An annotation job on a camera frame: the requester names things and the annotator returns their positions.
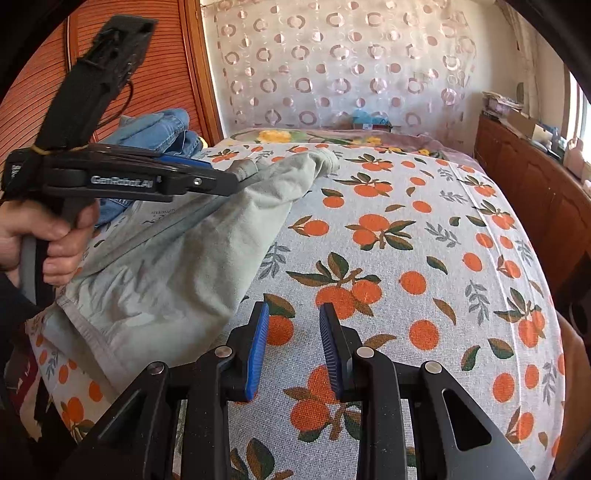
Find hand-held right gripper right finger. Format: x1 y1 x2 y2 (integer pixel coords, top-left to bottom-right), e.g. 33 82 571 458
320 302 536 480

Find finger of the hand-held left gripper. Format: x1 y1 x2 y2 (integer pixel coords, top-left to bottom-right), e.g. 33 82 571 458
159 148 214 169
159 170 242 198

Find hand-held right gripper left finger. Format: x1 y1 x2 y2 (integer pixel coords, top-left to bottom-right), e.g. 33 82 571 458
58 302 271 480

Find grey-green pants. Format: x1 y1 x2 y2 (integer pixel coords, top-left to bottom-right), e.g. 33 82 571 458
55 150 341 393

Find person's left hand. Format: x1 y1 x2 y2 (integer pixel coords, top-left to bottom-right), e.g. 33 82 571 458
0 200 101 287

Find light blue folded jeans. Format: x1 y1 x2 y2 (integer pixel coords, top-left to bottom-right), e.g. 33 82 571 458
108 108 191 149

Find floral blanket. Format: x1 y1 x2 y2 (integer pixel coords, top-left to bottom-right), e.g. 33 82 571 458
230 127 462 160

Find orange fruit print bedsheet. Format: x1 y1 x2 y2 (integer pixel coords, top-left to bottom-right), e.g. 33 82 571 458
25 141 566 480

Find cardboard box with label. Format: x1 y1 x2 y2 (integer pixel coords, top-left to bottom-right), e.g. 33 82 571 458
352 117 393 133

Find circle pattern sheer curtain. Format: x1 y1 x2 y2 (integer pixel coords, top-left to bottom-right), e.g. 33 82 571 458
201 0 478 132

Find long wooden cabinet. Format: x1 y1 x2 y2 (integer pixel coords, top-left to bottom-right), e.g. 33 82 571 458
473 113 591 324

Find open flat cardboard box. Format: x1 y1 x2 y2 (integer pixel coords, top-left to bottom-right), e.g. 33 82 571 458
505 111 553 145

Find pile of papers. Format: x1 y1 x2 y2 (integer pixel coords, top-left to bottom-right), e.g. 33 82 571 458
481 90 525 116

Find white plastic jug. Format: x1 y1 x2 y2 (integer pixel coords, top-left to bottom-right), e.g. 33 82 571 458
564 137 586 179

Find beige window curtain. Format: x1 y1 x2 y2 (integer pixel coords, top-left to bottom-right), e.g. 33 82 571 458
501 0 543 119

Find window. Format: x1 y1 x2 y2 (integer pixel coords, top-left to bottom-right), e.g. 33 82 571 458
566 65 591 145

